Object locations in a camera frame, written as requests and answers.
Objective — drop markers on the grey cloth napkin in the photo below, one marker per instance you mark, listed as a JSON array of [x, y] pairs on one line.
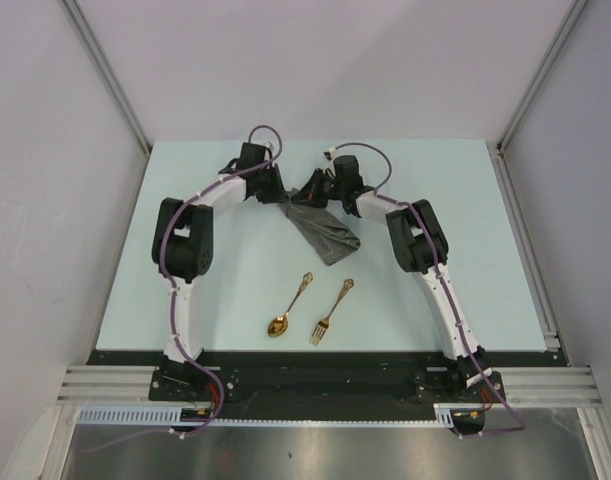
[[331, 239]]

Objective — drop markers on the left aluminium frame post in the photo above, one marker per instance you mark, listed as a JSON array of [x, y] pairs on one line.
[[106, 73]]

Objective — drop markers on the right aluminium side rail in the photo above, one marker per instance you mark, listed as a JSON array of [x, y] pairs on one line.
[[538, 290]]

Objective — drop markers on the right aluminium frame post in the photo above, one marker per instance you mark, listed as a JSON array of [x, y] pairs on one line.
[[544, 70]]

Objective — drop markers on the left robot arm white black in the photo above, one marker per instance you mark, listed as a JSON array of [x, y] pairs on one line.
[[184, 244]]

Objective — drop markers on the gold spoon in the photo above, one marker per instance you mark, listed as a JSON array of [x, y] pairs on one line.
[[280, 324]]

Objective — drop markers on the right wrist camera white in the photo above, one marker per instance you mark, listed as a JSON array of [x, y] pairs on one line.
[[329, 156]]

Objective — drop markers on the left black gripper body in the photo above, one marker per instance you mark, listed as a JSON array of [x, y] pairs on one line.
[[270, 189]]

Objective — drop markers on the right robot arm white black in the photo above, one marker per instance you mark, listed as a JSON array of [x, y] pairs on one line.
[[420, 249]]

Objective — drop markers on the front aluminium frame rail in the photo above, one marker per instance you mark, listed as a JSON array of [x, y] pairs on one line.
[[525, 387]]

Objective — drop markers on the gold fork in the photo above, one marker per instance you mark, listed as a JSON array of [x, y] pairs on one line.
[[322, 325]]

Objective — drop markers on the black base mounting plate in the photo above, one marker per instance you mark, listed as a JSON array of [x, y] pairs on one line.
[[328, 386]]

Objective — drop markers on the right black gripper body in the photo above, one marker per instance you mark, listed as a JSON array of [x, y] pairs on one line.
[[337, 190]]

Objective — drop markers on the aluminium frame post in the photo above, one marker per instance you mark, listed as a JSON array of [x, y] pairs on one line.
[[544, 70], [106, 73]]

